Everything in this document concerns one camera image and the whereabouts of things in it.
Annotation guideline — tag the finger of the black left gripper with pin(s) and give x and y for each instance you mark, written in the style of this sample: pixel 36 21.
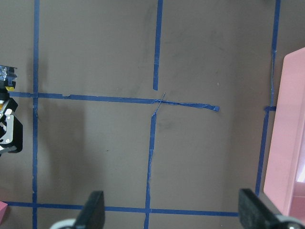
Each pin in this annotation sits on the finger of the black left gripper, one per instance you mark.
pixel 92 216

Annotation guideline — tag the button right gripper black left finger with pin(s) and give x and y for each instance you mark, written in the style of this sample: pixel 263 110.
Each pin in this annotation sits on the button right gripper black left finger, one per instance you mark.
pixel 11 129

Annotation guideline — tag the yellow push button black base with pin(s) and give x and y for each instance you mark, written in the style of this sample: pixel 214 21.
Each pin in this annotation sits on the yellow push button black base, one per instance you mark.
pixel 7 81

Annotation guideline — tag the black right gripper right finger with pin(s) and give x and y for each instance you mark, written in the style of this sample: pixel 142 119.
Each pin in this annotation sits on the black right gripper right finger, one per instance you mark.
pixel 253 213

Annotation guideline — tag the pink plastic tray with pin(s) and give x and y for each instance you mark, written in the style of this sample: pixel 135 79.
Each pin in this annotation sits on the pink plastic tray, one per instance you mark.
pixel 284 181

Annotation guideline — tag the pink foam cube centre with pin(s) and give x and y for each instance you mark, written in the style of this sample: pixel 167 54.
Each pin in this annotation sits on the pink foam cube centre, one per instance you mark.
pixel 3 207

